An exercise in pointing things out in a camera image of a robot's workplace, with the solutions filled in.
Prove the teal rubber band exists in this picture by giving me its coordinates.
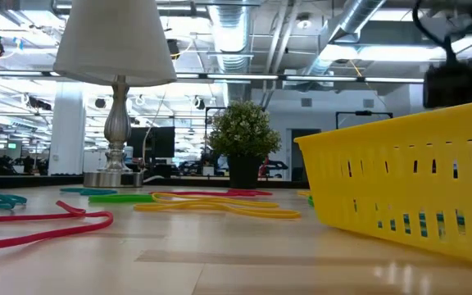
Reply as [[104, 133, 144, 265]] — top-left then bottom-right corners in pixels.
[[377, 211, 472, 238], [0, 190, 28, 211], [59, 187, 118, 196]]

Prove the black aluminium table frame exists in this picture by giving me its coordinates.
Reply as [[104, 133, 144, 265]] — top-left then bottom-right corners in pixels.
[[0, 174, 311, 190]]

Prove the red rubber band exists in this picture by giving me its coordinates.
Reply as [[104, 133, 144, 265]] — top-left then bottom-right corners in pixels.
[[0, 200, 115, 252], [149, 188, 274, 197]]

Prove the black computer monitor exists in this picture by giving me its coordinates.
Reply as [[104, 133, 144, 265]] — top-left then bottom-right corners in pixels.
[[127, 125, 176, 159]]

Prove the white shade silver table lamp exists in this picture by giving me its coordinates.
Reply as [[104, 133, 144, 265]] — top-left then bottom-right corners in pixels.
[[52, 0, 178, 188]]

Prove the small potted green plant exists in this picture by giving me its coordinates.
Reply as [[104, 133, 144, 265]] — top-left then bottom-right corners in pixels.
[[207, 100, 282, 189]]

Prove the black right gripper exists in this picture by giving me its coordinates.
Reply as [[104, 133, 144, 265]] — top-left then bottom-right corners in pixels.
[[423, 57, 472, 110]]

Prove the yellow slotted plastic bin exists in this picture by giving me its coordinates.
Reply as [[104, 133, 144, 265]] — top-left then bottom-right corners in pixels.
[[293, 98, 472, 270]]

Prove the black metal gantry frame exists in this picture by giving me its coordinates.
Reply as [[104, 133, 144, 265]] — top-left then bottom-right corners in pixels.
[[334, 109, 394, 130], [204, 105, 228, 138]]

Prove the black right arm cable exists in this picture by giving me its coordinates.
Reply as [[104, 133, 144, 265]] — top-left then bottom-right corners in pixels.
[[411, 0, 456, 66]]

